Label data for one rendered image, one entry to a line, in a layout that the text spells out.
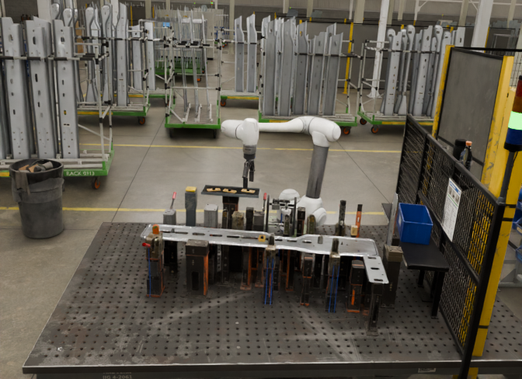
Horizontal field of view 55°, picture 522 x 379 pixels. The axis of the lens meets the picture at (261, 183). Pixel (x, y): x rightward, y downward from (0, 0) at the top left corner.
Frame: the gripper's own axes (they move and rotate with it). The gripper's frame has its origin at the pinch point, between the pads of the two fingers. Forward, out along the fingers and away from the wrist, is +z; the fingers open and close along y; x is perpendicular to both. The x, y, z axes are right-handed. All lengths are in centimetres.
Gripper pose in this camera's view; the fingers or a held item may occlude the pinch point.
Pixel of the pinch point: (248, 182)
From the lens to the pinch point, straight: 319.4
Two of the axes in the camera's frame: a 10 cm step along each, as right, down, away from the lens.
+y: -2.6, 3.1, -9.1
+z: -0.4, 9.4, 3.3
